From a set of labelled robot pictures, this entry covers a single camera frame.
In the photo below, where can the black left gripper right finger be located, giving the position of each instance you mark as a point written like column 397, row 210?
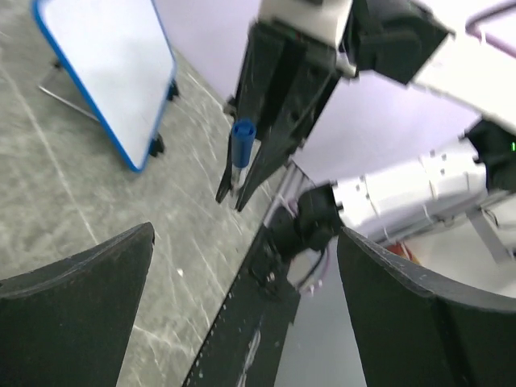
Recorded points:
column 415, row 327

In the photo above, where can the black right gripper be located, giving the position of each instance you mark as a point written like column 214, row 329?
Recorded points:
column 283, row 91

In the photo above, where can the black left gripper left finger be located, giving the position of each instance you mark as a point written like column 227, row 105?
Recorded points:
column 69, row 323

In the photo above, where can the blue marker cap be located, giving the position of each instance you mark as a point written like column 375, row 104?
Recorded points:
column 243, row 134

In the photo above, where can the white blue whiteboard marker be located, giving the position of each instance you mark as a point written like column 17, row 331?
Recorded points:
column 238, row 176

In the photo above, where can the blue framed whiteboard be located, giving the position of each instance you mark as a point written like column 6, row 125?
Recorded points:
column 114, row 64

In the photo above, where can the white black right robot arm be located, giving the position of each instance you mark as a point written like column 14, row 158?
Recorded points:
column 298, row 51

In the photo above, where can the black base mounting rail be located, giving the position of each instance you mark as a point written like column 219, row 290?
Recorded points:
column 245, row 341

